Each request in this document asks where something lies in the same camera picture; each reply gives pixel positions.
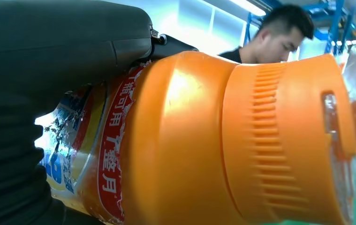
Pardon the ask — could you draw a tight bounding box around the orange detergent bottle clear cap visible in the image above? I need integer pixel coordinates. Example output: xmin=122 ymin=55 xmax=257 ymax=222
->
xmin=35 ymin=29 xmax=356 ymax=225

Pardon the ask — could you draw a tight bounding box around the person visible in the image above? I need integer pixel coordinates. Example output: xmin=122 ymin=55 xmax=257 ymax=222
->
xmin=218 ymin=3 xmax=315 ymax=64

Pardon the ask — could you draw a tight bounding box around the blue metal shelving rack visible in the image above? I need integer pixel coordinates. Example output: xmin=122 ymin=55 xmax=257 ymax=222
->
xmin=243 ymin=0 xmax=356 ymax=55

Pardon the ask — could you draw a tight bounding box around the ceiling light strip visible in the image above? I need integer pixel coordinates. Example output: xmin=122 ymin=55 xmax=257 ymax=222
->
xmin=227 ymin=0 xmax=267 ymax=17

